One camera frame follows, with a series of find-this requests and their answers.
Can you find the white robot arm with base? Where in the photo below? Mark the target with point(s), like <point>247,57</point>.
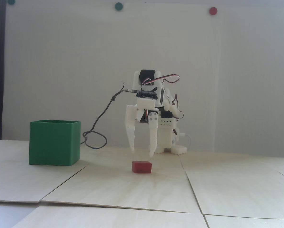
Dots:
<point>167,135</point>

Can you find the light plywood sheet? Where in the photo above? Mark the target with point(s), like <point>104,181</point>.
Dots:
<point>13,180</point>
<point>251,223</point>
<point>239,194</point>
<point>108,218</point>
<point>120,190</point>
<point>227,163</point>

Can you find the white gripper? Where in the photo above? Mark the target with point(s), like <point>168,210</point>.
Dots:
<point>144,116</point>

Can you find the red round magnet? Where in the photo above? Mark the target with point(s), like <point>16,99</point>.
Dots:
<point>213,11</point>

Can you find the green open plastic box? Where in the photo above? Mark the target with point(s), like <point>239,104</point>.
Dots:
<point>51,142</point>

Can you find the green round magnet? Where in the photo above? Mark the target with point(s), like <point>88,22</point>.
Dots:
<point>119,6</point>
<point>11,1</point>

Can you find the red rectangular block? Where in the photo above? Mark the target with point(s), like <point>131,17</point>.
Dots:
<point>142,167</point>

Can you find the large white paper sheet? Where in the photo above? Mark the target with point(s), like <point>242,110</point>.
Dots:
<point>180,35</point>

